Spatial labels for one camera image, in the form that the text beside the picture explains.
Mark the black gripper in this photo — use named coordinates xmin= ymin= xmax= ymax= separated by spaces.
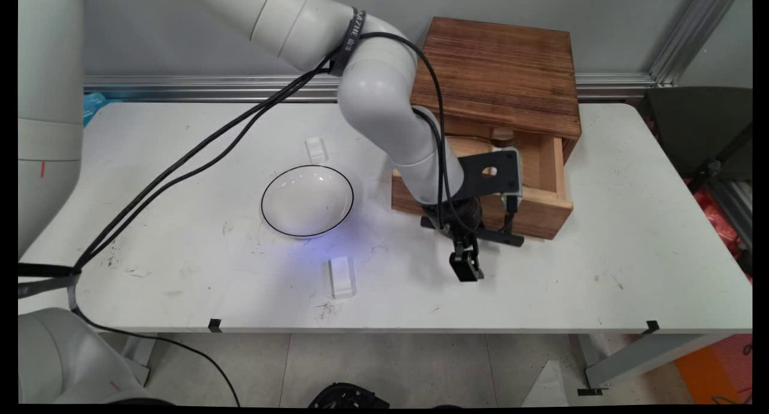
xmin=424 ymin=198 xmax=485 ymax=283

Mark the light wooden drawer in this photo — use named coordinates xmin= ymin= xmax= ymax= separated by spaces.
xmin=391 ymin=130 xmax=575 ymax=241

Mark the white plate with black rim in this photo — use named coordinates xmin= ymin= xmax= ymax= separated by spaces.
xmin=261 ymin=165 xmax=355 ymax=239

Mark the black device on floor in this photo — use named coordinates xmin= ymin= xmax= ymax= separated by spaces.
xmin=308 ymin=382 xmax=390 ymax=409

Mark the brown wooden cabinet box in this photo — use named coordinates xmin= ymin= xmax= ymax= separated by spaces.
xmin=410 ymin=16 xmax=583 ymax=162

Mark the grey table leg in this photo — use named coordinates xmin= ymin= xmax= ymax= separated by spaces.
xmin=578 ymin=332 xmax=732 ymax=390
xmin=122 ymin=333 xmax=158 ymax=386

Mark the red bag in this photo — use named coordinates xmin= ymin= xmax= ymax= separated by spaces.
xmin=692 ymin=187 xmax=747 ymax=260

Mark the orange box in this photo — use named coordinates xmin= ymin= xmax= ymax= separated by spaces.
xmin=673 ymin=334 xmax=753 ymax=404

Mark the blue plastic item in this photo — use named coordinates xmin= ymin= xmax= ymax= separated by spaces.
xmin=83 ymin=91 xmax=110 ymax=127

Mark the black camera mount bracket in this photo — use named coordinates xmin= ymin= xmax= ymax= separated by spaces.
xmin=420 ymin=151 xmax=525 ymax=248

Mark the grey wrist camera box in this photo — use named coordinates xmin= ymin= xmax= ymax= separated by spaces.
xmin=493 ymin=148 xmax=524 ymax=214

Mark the black velcro arm strap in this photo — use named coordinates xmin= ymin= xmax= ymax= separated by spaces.
xmin=329 ymin=7 xmax=368 ymax=77

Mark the horizontal aluminium frame rail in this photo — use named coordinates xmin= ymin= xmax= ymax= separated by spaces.
xmin=84 ymin=73 xmax=657 ymax=103

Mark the thin black floor cable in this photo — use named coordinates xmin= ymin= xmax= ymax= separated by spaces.
xmin=68 ymin=282 xmax=242 ymax=408

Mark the slanted aluminium frame rail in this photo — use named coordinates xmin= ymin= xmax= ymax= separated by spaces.
xmin=648 ymin=0 xmax=741 ymax=88

